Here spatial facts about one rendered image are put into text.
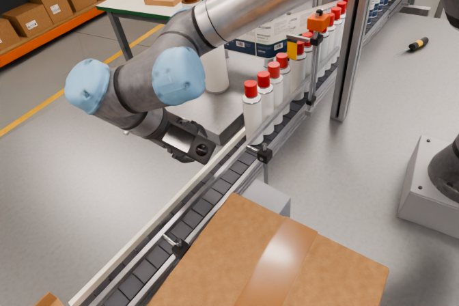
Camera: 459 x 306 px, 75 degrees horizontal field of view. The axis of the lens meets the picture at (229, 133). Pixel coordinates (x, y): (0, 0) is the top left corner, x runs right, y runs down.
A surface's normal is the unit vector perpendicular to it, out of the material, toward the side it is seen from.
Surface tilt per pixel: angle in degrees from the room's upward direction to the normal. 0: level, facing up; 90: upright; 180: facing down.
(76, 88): 30
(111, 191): 0
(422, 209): 90
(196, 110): 0
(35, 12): 90
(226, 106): 0
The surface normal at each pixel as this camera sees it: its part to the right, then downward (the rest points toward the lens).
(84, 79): -0.40, -0.32
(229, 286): -0.11, -0.72
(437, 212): -0.50, 0.64
